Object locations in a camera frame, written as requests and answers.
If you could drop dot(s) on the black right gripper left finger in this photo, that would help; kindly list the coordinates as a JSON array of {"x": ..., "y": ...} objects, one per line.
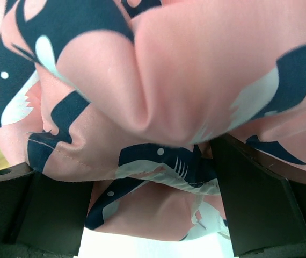
[{"x": 39, "y": 216}]

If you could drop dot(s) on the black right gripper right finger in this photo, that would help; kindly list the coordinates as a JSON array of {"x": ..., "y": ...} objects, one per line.
[{"x": 264, "y": 200}]

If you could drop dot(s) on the pink white patterned shorts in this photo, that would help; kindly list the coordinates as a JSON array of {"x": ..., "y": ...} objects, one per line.
[{"x": 129, "y": 94}]

